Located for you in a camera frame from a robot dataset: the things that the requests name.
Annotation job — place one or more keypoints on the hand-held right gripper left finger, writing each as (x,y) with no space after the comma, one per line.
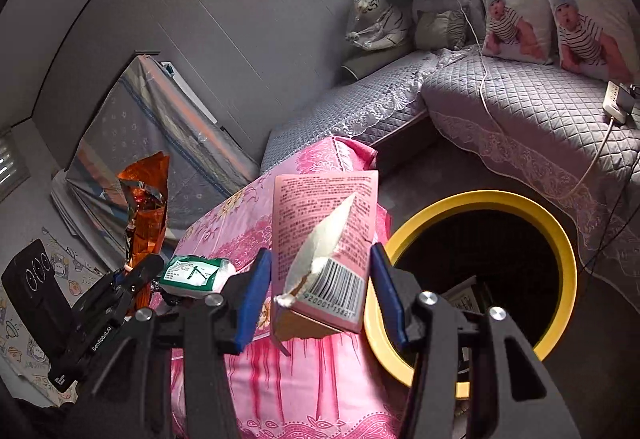
(252,304)

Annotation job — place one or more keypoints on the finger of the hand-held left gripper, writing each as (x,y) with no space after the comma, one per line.
(145,270)

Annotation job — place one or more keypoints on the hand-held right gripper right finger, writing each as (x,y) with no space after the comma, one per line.
(387,294)

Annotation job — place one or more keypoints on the orange foil snack wrapper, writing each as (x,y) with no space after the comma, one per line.
(150,224)

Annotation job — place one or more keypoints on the green and white packet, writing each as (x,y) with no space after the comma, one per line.
(196,275)

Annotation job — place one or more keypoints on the pink carton box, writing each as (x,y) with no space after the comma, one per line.
(305,209)

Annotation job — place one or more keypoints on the yellow trash bin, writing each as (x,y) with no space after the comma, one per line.
(500,199)

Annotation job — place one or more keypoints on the cartoon print mat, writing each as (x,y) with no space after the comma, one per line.
(67,264)

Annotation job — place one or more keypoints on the black appliance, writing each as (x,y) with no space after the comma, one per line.
(30,289)

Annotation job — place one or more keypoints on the white printed carton box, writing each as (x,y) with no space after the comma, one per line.
(467,299)

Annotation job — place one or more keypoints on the pink floral tablecloth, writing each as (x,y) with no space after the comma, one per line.
(300,389)

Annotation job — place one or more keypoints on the leaning cloth-covered mattress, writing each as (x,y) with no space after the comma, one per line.
(140,129)

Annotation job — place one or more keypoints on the grey quilted corner sofa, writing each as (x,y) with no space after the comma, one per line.
(525,114)

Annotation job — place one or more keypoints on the grey bolster pillow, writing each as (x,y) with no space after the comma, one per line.
(365,64)

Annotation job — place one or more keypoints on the grey ruffled cushion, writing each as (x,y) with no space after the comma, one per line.
(437,29)

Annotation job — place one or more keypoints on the white tiger plush toy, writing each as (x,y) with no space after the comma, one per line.
(382,21)

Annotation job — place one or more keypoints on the white power strip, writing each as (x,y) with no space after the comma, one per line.
(614,104)

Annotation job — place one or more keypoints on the baby print pillow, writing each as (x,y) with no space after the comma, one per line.
(515,19)
(590,29)

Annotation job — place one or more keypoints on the black charger plug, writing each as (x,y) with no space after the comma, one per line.
(629,93)

